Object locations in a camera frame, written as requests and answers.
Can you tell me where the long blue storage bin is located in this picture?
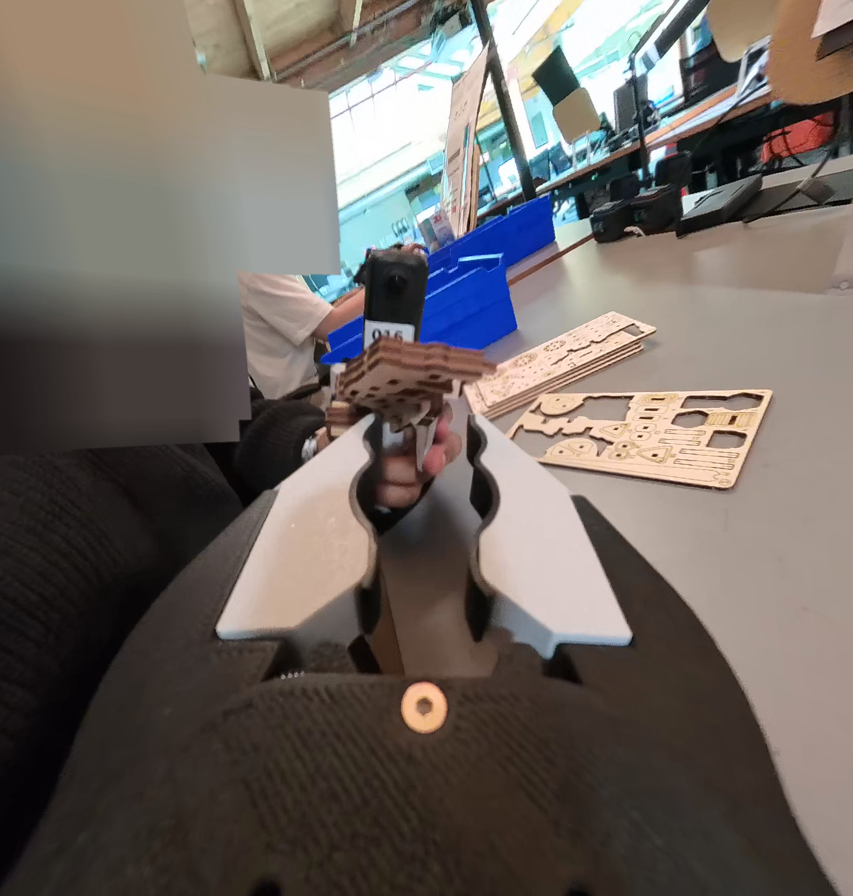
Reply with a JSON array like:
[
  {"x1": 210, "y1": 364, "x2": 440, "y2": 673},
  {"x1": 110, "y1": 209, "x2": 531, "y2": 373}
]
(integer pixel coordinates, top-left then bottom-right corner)
[{"x1": 426, "y1": 196, "x2": 557, "y2": 270}]

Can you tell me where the white red product box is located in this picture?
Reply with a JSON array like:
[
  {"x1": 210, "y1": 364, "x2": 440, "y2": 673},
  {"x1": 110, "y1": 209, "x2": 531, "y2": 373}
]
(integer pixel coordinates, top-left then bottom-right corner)
[{"x1": 418, "y1": 210, "x2": 462, "y2": 252}]

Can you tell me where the wooden model assembly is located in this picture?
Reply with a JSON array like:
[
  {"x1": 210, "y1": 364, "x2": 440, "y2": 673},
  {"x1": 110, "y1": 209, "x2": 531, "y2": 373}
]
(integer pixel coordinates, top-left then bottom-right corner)
[{"x1": 325, "y1": 339, "x2": 499, "y2": 438}]

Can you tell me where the cardboard display board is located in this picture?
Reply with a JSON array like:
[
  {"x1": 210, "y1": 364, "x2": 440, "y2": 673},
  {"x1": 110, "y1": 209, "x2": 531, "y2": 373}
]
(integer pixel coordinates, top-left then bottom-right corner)
[{"x1": 442, "y1": 43, "x2": 492, "y2": 239}]

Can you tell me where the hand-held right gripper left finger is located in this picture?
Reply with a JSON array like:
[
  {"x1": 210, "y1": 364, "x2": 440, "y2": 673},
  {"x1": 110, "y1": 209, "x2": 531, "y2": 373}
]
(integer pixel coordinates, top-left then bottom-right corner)
[{"x1": 217, "y1": 414, "x2": 382, "y2": 641}]

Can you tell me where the black equipment case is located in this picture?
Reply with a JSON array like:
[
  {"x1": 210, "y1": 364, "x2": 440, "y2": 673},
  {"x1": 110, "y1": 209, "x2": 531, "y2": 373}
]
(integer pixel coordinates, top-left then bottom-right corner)
[
  {"x1": 589, "y1": 198, "x2": 641, "y2": 244},
  {"x1": 629, "y1": 183, "x2": 685, "y2": 235}
]

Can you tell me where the person's left hand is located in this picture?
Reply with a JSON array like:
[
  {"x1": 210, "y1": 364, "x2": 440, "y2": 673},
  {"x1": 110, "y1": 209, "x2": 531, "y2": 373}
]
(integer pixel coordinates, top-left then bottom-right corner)
[{"x1": 371, "y1": 405, "x2": 464, "y2": 511}]

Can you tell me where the person's black sweater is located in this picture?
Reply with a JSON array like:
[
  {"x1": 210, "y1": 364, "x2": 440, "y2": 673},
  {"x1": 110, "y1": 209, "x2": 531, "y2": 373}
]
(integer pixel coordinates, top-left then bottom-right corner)
[{"x1": 0, "y1": 444, "x2": 249, "y2": 896}]

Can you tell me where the person's left forearm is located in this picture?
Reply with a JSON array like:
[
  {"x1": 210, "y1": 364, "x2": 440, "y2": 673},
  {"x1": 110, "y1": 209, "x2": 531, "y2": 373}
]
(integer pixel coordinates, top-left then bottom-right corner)
[{"x1": 234, "y1": 400, "x2": 329, "y2": 501}]

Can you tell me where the black flat device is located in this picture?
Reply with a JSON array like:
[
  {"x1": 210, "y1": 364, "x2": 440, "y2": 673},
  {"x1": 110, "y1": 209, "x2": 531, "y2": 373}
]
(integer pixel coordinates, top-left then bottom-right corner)
[{"x1": 677, "y1": 174, "x2": 765, "y2": 238}]

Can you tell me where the black steel post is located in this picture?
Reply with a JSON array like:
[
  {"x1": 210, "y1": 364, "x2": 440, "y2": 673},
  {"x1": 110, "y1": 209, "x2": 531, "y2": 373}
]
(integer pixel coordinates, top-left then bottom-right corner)
[{"x1": 468, "y1": 0, "x2": 539, "y2": 203}]

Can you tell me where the grey desk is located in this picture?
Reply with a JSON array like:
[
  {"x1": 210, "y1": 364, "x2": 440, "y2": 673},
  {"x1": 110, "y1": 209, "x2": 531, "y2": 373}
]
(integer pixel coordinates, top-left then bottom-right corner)
[{"x1": 461, "y1": 150, "x2": 853, "y2": 896}]

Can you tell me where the cut-out wooden puzzle sheet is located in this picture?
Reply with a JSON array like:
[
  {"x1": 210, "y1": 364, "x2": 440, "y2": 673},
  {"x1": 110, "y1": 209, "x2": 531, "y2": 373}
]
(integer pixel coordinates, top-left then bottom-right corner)
[{"x1": 507, "y1": 388, "x2": 774, "y2": 491}]

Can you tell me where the small blue storage bin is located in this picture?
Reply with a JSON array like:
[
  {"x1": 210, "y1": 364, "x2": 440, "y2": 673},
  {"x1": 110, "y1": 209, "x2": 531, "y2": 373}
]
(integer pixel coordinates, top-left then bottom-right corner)
[{"x1": 320, "y1": 253, "x2": 518, "y2": 365}]

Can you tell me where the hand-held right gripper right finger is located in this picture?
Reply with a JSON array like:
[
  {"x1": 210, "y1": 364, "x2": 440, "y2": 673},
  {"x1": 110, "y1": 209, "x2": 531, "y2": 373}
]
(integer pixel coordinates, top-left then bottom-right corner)
[{"x1": 465, "y1": 413, "x2": 634, "y2": 660}]

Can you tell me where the stack of wooden puzzle sheets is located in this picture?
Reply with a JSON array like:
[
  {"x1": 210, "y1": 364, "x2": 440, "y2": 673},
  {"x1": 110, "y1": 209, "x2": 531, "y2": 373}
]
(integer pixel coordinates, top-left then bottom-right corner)
[{"x1": 463, "y1": 311, "x2": 657, "y2": 420}]

